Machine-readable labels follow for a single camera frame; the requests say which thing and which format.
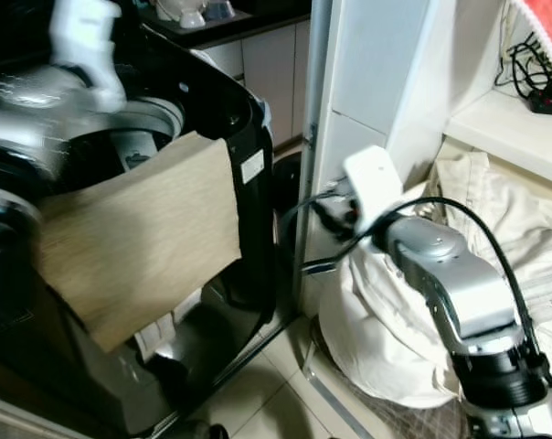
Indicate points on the cream clothing pile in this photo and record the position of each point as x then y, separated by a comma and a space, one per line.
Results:
386, 320

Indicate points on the tan cloth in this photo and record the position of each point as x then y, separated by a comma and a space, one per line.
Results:
143, 238

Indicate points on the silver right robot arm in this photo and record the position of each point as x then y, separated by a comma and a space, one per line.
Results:
450, 274

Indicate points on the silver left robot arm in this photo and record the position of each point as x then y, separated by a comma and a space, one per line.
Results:
38, 110

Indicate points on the black top-load washing machine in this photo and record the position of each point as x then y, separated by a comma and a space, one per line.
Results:
221, 101

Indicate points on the white sticker on washer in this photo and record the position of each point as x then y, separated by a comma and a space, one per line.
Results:
252, 166

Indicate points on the white shelf unit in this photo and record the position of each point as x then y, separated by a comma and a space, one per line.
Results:
386, 64

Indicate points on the beige kitchen cabinet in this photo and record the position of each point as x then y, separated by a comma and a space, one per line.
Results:
267, 55

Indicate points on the white kettle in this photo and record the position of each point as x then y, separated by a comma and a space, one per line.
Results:
185, 9

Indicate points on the red towel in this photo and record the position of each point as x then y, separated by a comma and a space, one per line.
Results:
548, 23

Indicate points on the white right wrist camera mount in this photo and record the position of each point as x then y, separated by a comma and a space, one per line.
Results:
373, 181

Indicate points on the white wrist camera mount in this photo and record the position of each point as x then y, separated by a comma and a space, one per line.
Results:
93, 41
373, 181

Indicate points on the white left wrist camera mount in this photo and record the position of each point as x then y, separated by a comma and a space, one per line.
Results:
93, 41

